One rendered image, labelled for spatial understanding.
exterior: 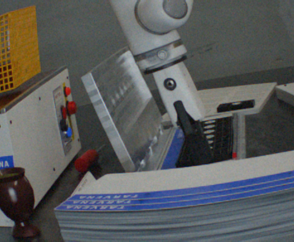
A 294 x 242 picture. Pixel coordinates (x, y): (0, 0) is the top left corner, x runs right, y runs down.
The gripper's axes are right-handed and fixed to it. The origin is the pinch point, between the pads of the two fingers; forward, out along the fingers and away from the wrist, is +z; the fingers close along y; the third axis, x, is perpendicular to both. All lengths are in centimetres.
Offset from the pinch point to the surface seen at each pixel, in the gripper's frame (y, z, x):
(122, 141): -3.7, -6.8, 10.4
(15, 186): -28.2, -9.7, 24.0
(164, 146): 21.3, 0.6, 8.8
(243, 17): 247, -7, -17
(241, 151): 4.4, 3.8, -6.3
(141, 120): 17.3, -6.0, 10.3
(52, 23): 224, -40, 71
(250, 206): -51, -2, -10
